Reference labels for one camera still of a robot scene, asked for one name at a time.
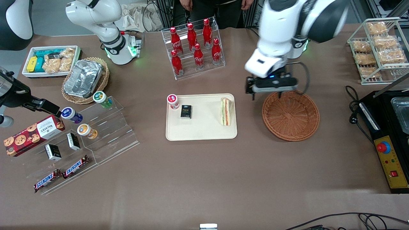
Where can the teal long box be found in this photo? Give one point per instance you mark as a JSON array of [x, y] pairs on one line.
[[44, 52]]

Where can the person left hand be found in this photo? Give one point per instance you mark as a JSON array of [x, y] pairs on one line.
[[248, 3]]

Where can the silver foil tray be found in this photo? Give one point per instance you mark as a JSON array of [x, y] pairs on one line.
[[83, 78]]

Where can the orange-label jar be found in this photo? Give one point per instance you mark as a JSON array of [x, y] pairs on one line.
[[86, 131]]

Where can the yellow small box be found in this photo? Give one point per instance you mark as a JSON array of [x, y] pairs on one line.
[[32, 64]]

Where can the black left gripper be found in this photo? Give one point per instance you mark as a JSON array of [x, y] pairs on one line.
[[248, 85]]

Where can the black white small carton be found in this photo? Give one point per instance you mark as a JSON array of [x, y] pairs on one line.
[[52, 152], [73, 141]]

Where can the red Walkers shortbread box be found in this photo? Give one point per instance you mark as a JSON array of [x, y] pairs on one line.
[[32, 135]]

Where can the light tan wicker basket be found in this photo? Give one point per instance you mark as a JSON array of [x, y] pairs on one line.
[[104, 80]]

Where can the dark small packet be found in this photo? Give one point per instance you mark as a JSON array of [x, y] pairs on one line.
[[54, 56]]

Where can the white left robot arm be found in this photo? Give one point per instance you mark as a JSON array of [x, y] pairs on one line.
[[278, 32]]

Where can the red emergency stop button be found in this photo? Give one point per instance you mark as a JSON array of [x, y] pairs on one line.
[[383, 147]]

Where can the person right hand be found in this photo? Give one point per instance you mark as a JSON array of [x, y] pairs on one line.
[[187, 4]]

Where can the green-label jar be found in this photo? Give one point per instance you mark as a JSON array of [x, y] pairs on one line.
[[101, 98]]

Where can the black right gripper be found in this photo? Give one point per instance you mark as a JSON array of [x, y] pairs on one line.
[[14, 96]]

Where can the brown round wicker basket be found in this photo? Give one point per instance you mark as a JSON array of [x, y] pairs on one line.
[[290, 118]]

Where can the white plastic bin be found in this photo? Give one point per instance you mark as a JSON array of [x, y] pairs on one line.
[[28, 75]]

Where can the teal small box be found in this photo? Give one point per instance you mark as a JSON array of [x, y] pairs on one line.
[[40, 65]]

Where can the person torso dark clothes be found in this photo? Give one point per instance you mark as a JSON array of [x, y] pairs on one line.
[[220, 12]]

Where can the Snickers chocolate bar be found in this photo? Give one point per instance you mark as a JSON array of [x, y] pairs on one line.
[[76, 166], [47, 180]]

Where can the clear acrylic bottle rack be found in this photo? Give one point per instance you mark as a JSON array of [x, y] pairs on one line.
[[188, 72]]

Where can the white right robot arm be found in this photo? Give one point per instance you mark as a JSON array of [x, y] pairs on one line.
[[96, 12]]

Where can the red cola bottle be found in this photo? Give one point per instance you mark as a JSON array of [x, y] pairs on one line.
[[191, 36], [175, 40], [216, 51], [207, 32], [176, 64], [198, 57]]

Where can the clear acrylic stepped shelf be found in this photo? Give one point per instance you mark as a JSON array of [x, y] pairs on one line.
[[115, 134], [38, 169]]

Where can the beige plastic tray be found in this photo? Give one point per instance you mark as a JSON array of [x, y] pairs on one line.
[[204, 127]]

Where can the clear bag of pastries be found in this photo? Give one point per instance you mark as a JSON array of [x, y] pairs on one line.
[[361, 46], [365, 58], [385, 41], [376, 27], [370, 72], [391, 56]]

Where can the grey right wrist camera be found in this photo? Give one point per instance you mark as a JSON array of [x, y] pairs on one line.
[[4, 121]]

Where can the clear bag of crackers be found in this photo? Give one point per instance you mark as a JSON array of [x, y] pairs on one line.
[[51, 65], [67, 59]]

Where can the purple-label jar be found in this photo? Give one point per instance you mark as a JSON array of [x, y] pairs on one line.
[[71, 115]]

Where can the black carton gold print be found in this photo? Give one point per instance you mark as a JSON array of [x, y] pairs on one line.
[[186, 111]]

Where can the black machine yellow panel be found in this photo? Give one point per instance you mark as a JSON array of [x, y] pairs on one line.
[[383, 127]]

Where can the steel pan in machine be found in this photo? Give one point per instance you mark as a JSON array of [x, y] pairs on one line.
[[402, 115]]

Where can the white cloth bag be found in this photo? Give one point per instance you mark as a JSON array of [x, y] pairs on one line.
[[137, 17]]

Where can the triangle sandwich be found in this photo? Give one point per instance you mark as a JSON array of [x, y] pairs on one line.
[[226, 111]]

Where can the red-lid white jar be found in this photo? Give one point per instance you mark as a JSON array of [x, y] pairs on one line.
[[173, 101]]

